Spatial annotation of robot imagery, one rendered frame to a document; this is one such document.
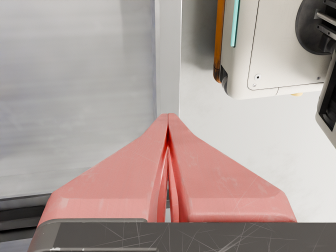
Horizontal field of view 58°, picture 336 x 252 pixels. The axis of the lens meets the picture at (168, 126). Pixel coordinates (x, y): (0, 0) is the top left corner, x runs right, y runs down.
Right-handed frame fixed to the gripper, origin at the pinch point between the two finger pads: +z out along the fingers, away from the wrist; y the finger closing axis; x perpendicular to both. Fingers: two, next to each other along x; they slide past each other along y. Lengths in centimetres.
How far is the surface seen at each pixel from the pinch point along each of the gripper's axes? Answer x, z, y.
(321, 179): 132, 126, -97
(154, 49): 3.0, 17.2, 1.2
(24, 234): 27.6, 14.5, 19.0
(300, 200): 151, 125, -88
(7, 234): 27.6, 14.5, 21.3
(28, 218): 25.5, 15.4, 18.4
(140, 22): 1.3, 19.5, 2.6
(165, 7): 0.1, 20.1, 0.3
